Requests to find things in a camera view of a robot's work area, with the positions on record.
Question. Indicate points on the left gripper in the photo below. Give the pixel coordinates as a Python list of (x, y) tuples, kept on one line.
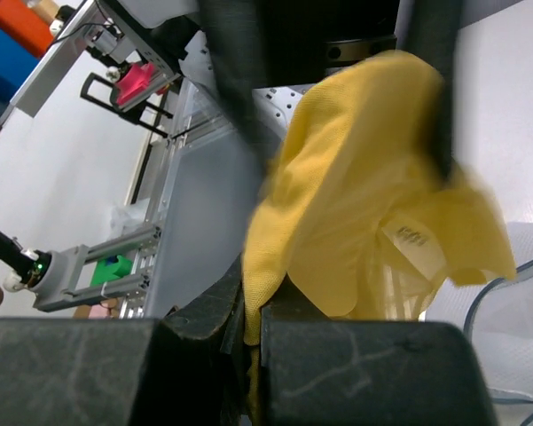
[(257, 44)]

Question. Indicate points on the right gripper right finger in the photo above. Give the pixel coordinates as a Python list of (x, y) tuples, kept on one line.
[(320, 371)]

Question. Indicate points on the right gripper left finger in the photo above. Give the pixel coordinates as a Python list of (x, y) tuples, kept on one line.
[(184, 369)]

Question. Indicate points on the yellow bra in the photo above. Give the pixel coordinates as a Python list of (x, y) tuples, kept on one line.
[(353, 212)]

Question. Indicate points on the white mesh laundry bag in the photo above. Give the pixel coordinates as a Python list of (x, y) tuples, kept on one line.
[(497, 319)]

